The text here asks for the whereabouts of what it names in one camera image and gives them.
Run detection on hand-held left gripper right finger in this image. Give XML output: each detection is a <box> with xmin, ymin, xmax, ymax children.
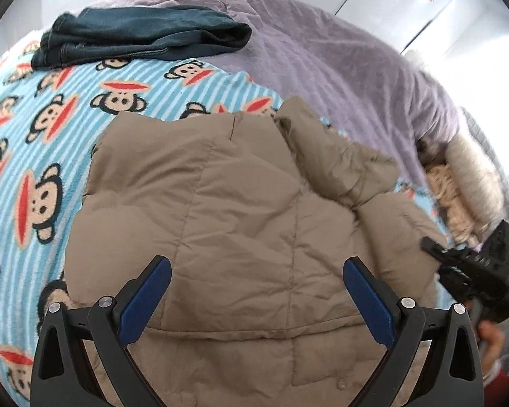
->
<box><xmin>342</xmin><ymin>257</ymin><xmax>485</xmax><ymax>407</ymax></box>

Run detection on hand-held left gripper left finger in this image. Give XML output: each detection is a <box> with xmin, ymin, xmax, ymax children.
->
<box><xmin>31</xmin><ymin>255</ymin><xmax>172</xmax><ymax>407</ymax></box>

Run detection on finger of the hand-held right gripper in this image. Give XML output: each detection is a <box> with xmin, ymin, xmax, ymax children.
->
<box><xmin>421</xmin><ymin>237</ymin><xmax>463</xmax><ymax>266</ymax></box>

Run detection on tan puffer jacket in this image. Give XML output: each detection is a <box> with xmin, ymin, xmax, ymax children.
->
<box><xmin>63</xmin><ymin>96</ymin><xmax>455</xmax><ymax>407</ymax></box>

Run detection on person's right hand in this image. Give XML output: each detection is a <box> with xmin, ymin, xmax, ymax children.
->
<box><xmin>477</xmin><ymin>320</ymin><xmax>505</xmax><ymax>374</ymax></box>

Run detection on beige shaggy cloth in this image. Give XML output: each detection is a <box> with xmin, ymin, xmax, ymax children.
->
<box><xmin>416</xmin><ymin>138</ymin><xmax>482</xmax><ymax>249</ymax></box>

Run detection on cream fluffy pillow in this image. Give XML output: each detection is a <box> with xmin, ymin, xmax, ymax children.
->
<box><xmin>445</xmin><ymin>133</ymin><xmax>506</xmax><ymax>232</ymax></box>

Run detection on grey quilted mat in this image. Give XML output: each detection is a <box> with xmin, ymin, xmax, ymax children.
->
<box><xmin>461</xmin><ymin>107</ymin><xmax>509</xmax><ymax>221</ymax></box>

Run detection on blue monkey print blanket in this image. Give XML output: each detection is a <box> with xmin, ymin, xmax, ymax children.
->
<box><xmin>0</xmin><ymin>30</ymin><xmax>456</xmax><ymax>407</ymax></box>

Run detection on purple fleece blanket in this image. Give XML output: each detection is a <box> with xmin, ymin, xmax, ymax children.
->
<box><xmin>87</xmin><ymin>0</ymin><xmax>463</xmax><ymax>204</ymax></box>

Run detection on white wardrobe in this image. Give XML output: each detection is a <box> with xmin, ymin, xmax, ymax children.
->
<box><xmin>254</xmin><ymin>0</ymin><xmax>509</xmax><ymax>66</ymax></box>

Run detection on dark blue jeans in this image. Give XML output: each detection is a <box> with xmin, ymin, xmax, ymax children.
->
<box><xmin>31</xmin><ymin>5</ymin><xmax>253</xmax><ymax>69</ymax></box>

